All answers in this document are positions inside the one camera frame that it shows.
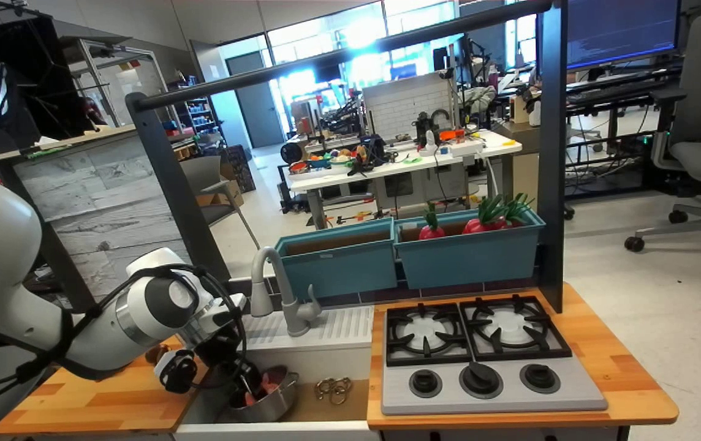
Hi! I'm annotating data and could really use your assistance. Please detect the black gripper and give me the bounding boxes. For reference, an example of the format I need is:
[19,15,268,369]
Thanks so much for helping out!
[215,324,268,406]

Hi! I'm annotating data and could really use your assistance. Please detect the pink plush toy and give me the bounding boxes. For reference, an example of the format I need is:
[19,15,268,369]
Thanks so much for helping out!
[258,364,292,394]

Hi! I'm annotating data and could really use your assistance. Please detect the stainless steel pot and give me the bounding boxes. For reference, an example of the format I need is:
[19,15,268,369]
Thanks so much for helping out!
[200,363,303,423]

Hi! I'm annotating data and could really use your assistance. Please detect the white toy sink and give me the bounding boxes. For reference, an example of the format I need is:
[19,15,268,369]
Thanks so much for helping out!
[172,302,383,441]

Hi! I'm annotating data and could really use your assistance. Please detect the grey toy faucet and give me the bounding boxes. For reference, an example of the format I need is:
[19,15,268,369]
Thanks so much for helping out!
[248,246,329,341]

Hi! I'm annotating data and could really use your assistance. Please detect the teal planter box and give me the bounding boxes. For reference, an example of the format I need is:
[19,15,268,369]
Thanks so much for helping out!
[273,215,399,302]
[393,201,549,295]

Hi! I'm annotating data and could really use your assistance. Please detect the grey wood plank backdrop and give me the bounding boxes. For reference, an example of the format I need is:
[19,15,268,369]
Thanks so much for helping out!
[9,128,199,307]

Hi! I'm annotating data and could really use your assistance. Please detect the grey toy stove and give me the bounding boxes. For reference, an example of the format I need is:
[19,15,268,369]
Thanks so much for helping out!
[377,292,610,418]

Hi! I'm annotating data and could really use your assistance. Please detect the white workshop table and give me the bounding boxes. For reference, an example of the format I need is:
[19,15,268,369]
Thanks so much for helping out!
[287,126,525,232]

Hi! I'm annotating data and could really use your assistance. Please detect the red toy radishes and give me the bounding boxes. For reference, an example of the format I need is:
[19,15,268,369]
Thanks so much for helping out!
[415,192,535,243]

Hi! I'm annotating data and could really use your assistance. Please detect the computer monitor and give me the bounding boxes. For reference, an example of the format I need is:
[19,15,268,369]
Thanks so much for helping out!
[564,0,683,74]

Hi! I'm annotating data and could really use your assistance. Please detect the metal wire trivet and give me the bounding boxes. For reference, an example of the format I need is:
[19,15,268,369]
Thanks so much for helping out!
[311,374,357,406]

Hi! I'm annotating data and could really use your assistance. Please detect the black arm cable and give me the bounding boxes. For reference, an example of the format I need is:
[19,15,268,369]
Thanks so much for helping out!
[0,264,248,413]

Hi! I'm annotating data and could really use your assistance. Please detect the black metal frame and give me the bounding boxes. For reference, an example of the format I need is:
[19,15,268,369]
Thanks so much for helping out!
[122,0,572,317]

